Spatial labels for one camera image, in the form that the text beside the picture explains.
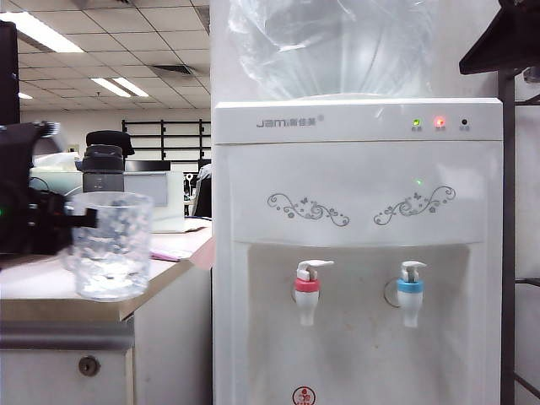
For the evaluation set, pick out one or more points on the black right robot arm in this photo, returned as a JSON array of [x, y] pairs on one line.
[[502, 46]]

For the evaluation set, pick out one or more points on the black computer monitor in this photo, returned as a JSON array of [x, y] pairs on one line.
[[8, 76]]

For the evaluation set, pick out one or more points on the white frosted desk partition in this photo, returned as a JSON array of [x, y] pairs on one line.
[[169, 211]]

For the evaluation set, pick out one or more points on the white water dispenser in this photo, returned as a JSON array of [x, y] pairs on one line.
[[358, 177]]

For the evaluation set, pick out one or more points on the red hot water tap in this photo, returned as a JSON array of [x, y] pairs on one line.
[[306, 301]]

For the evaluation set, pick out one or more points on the fluorescent ceiling light panel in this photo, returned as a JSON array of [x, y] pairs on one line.
[[119, 87], [24, 95], [40, 33]]

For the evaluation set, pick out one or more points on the blue cold water tap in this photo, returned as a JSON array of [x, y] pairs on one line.
[[410, 301]]

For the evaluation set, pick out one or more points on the dark office chair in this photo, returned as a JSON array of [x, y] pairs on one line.
[[204, 194]]

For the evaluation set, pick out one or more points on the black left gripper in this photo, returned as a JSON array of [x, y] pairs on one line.
[[34, 228]]

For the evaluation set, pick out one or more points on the grey thermos with black lid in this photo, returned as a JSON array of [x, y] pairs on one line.
[[103, 179]]

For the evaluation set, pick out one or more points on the black wall rack frame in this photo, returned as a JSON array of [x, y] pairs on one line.
[[163, 139]]

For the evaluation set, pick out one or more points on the dark metal shelf rack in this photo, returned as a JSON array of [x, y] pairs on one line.
[[506, 211]]

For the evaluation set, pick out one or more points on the white plastic bag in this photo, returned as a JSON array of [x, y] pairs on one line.
[[59, 162]]

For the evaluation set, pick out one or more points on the clear water jug in plastic bag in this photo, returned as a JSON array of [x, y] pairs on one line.
[[333, 50]]

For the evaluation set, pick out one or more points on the black bar on partition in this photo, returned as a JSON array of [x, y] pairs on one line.
[[147, 166]]

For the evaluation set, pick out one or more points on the clear plastic mug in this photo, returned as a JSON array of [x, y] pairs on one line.
[[114, 253]]

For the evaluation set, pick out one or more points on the pink paper booklet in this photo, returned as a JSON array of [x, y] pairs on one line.
[[169, 255]]

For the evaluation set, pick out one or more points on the round metal drawer lock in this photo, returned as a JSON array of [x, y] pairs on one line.
[[89, 366]]

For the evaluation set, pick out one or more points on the ceiling air vent grille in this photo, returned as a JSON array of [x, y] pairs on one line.
[[171, 69]]

